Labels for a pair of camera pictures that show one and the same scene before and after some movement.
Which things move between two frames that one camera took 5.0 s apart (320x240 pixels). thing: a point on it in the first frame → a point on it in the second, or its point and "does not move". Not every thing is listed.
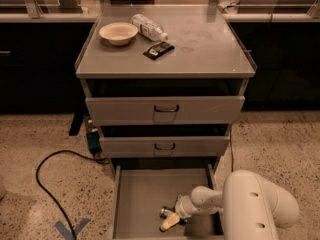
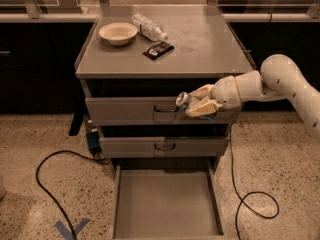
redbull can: [164, 213] → [182, 100]
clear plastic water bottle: [149, 29] does not move
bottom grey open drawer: [141, 191] does not move
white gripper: [182, 206] → [225, 92]
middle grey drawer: [182, 146] does not move
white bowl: [118, 33] does not move
